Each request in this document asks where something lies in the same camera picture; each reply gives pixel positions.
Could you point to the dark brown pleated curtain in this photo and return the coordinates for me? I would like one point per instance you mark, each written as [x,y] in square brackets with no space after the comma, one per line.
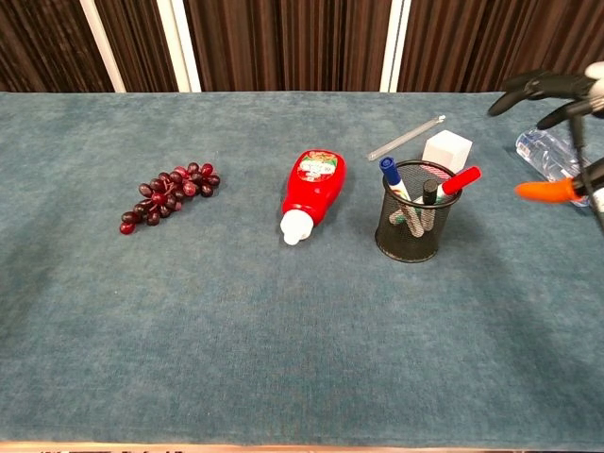
[292,42]

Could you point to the black marker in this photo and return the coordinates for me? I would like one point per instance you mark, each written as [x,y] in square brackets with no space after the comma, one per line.
[430,189]

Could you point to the dark red grape bunch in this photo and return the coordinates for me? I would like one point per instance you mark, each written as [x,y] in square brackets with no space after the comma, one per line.
[170,193]

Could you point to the blue marker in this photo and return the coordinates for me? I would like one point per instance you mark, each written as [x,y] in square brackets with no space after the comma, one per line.
[391,173]

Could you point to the red marker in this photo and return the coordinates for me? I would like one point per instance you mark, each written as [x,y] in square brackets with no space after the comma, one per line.
[460,180]

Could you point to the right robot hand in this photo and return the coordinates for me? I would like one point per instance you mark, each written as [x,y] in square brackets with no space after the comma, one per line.
[542,85]

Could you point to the small pale cube block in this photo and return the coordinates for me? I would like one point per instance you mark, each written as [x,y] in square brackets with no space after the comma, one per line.
[448,148]

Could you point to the clear plastic water bottle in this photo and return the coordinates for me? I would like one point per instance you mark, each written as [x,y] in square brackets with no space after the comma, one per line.
[542,153]

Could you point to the black mesh pen holder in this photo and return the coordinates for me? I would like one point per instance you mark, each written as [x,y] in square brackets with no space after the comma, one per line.
[406,240]

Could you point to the white frame post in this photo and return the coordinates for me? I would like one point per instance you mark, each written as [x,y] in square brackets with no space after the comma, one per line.
[395,47]
[101,47]
[179,47]

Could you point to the red ketchup squeeze bottle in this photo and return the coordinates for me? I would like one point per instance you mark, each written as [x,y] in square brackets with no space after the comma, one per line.
[311,193]

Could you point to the teal fabric tablecloth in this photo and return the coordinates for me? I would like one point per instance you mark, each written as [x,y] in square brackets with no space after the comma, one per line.
[236,330]

